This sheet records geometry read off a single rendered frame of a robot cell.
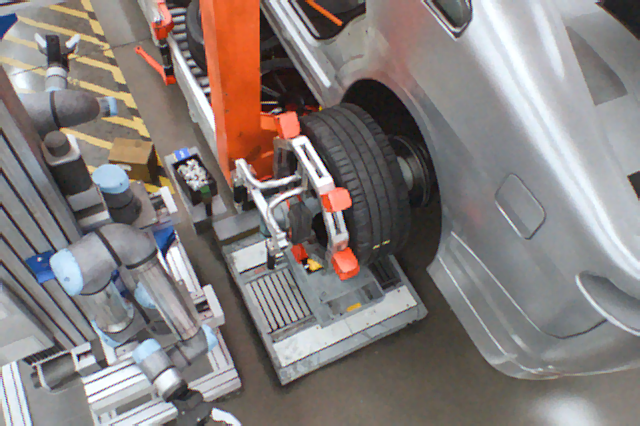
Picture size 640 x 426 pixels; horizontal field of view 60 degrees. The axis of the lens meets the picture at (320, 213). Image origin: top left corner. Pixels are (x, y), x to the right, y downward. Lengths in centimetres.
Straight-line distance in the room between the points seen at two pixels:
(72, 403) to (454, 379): 178
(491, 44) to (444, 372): 180
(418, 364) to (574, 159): 168
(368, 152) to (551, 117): 72
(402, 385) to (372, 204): 118
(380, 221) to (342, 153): 29
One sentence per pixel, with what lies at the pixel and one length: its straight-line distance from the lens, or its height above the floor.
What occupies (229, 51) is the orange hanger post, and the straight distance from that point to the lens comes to 206.
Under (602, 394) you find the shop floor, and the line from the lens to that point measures 328.
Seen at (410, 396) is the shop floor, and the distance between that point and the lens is 290.
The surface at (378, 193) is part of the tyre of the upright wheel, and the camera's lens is 201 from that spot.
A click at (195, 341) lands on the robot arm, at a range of 168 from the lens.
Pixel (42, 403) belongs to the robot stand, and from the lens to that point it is 277.
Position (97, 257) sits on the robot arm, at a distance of 151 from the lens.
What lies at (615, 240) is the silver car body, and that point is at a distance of 151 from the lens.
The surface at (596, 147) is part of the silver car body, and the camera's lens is 156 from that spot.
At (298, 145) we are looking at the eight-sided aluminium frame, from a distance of 208.
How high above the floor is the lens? 274
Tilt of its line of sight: 58 degrees down
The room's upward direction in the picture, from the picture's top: 9 degrees clockwise
